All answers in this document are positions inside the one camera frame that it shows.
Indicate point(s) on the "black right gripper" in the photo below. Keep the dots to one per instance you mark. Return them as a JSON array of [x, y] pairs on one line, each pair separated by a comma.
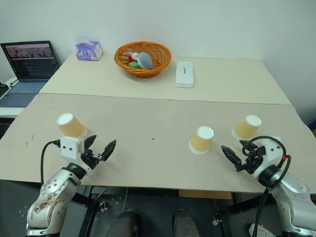
[[253, 163]]

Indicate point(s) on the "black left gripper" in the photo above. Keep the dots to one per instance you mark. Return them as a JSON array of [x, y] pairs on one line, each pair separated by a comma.
[[89, 159]]

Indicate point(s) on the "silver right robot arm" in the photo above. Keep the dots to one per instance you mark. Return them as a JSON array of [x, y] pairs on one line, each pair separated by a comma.
[[293, 197]]

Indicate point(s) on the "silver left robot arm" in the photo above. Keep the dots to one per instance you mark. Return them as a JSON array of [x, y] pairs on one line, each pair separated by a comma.
[[53, 190]]

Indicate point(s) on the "yellow ribbed paper cup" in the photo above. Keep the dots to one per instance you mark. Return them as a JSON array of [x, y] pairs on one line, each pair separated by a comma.
[[70, 126], [201, 142], [247, 128]]

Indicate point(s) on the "brown cardboard piece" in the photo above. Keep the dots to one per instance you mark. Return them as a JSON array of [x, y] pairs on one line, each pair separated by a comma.
[[205, 194]]

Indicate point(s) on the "dark rounded shape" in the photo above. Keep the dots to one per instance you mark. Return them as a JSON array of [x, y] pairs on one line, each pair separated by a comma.
[[126, 223], [185, 222]]

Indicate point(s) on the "white crumpled object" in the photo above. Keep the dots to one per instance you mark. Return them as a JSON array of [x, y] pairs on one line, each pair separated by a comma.
[[265, 230]]

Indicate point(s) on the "orange woven basket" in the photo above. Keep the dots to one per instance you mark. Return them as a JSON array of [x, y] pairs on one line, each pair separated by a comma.
[[145, 71]]

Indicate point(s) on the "green block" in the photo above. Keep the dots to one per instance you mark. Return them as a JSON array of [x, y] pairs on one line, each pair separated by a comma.
[[133, 65]]

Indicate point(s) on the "red block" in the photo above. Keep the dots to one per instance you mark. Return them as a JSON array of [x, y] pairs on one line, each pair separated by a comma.
[[130, 58]]

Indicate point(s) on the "white rectangular case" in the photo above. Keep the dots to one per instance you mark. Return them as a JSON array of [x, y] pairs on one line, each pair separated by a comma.
[[184, 74]]

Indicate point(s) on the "small white bottle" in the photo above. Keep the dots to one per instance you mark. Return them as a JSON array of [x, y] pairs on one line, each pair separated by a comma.
[[135, 56]]

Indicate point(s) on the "purple tissue box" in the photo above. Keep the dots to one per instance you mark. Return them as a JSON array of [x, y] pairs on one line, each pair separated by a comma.
[[87, 50]]

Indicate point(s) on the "grey round pad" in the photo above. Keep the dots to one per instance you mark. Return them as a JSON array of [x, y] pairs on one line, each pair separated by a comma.
[[146, 61]]

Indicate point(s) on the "open laptop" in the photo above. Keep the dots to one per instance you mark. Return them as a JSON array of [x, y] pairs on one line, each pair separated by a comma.
[[29, 64]]

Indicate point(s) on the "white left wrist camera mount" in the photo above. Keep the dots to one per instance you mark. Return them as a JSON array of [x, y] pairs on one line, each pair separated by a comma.
[[70, 146]]

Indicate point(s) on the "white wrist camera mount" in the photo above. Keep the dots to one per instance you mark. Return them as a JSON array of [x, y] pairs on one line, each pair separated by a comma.
[[271, 154], [70, 146]]

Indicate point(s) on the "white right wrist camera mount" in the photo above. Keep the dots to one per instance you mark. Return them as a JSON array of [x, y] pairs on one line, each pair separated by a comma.
[[271, 154]]

